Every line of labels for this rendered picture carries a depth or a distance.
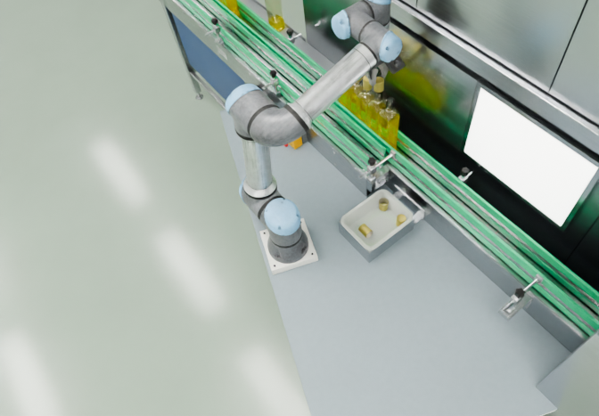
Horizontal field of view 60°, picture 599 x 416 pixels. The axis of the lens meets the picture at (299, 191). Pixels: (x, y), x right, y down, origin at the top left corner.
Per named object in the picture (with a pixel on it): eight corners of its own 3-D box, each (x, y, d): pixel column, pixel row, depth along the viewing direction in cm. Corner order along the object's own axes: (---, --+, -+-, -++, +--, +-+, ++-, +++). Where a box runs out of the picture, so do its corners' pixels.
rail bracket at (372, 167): (395, 167, 195) (397, 146, 184) (361, 191, 190) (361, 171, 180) (389, 162, 196) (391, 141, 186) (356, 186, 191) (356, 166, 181)
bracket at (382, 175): (390, 180, 200) (392, 169, 194) (373, 194, 197) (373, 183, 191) (384, 175, 202) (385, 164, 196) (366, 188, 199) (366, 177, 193)
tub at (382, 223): (414, 228, 194) (416, 216, 187) (369, 263, 188) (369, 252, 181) (382, 199, 203) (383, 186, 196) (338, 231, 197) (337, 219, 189)
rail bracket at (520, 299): (530, 304, 171) (552, 275, 152) (496, 336, 166) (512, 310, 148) (519, 294, 173) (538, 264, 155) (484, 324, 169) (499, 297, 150)
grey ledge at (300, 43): (374, 111, 224) (375, 93, 215) (359, 122, 222) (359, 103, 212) (251, 11, 271) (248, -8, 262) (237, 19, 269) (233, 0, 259)
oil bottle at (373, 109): (386, 139, 203) (389, 101, 185) (375, 146, 202) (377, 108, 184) (377, 130, 206) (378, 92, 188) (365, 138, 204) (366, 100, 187)
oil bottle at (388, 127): (397, 147, 200) (400, 109, 183) (386, 155, 199) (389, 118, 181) (387, 139, 203) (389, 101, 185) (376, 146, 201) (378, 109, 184)
